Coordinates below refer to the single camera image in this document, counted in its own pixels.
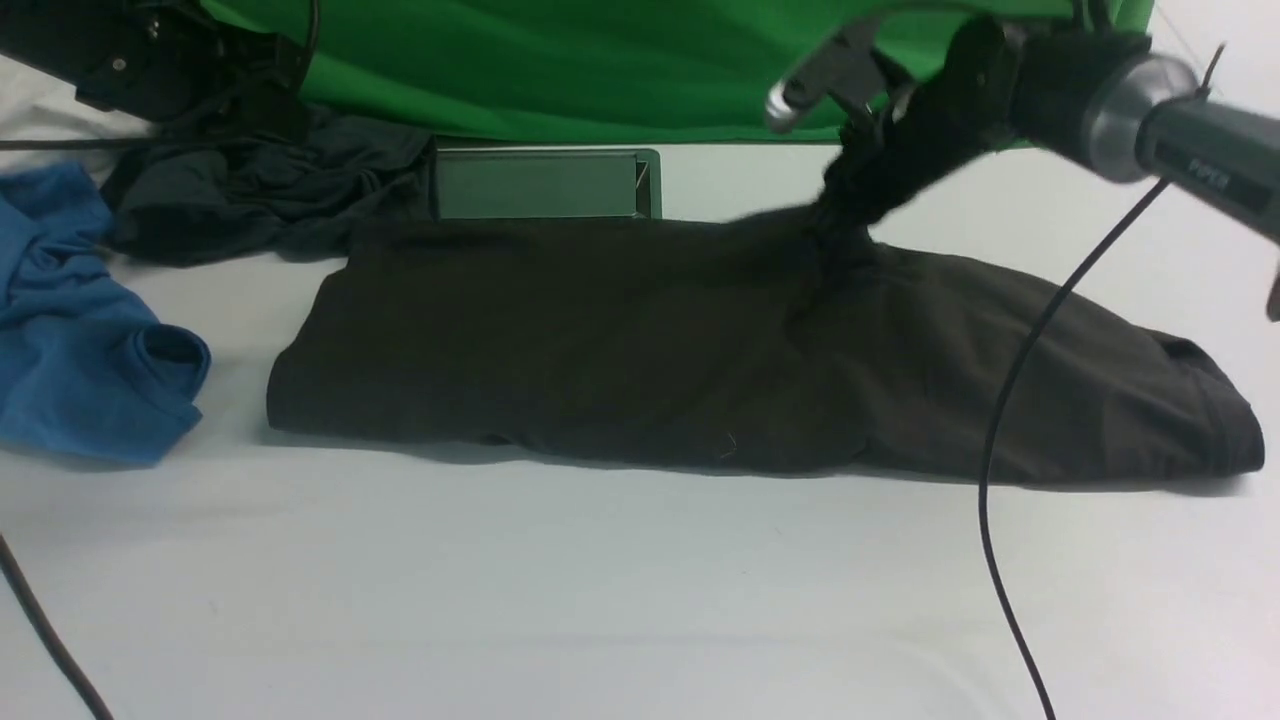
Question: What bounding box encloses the blue crumpled shirt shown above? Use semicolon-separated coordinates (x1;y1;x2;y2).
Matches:
1;161;212;468

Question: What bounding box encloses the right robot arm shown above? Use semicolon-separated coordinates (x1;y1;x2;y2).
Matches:
765;1;1279;241

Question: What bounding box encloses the green backdrop cloth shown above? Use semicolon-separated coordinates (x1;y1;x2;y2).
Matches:
200;0;1153;151

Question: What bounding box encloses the dark green flat tray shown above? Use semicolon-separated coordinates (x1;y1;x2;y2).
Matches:
436;149;663;222

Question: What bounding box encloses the white crumpled shirt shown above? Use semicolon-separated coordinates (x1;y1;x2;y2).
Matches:
1;56;152;184

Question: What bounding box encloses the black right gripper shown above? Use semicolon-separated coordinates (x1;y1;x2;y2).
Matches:
805;15;1151;275

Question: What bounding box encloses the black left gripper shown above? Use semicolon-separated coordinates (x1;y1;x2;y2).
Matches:
1;1;311;136

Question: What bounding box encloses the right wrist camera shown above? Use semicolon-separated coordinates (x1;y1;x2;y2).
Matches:
764;10;915;135

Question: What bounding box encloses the dark teal crumpled shirt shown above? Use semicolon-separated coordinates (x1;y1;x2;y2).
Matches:
102;106;439;266

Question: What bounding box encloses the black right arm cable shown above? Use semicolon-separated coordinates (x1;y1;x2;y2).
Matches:
978;40;1231;720

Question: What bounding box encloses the dark gray long-sleeve shirt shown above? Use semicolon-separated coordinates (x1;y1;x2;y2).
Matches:
265;205;1266;491

